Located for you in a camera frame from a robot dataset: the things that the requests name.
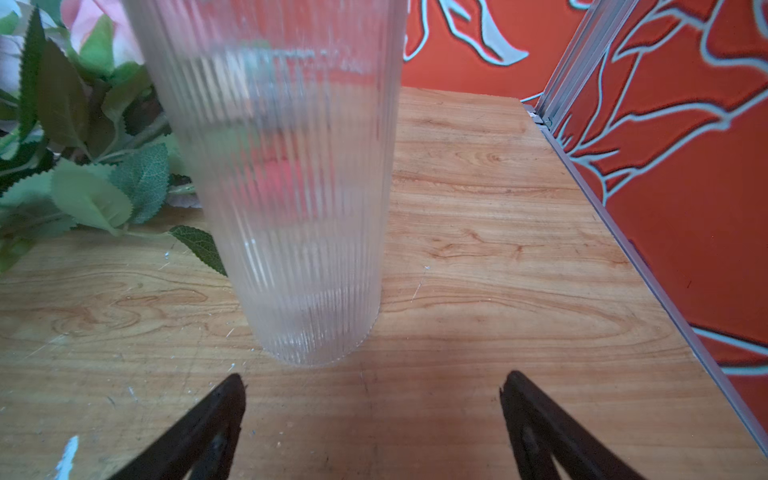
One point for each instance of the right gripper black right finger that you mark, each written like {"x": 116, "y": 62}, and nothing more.
{"x": 544, "y": 437}

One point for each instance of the pile of artificial flowers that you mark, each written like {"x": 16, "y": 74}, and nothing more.
{"x": 84, "y": 139}

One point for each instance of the clear ribbed glass vase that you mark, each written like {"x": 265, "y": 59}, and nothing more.
{"x": 285, "y": 114}

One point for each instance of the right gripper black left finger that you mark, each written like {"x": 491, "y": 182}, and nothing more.
{"x": 201, "y": 445}

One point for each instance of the aluminium frame post right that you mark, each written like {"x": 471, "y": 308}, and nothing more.
{"x": 597, "y": 29}

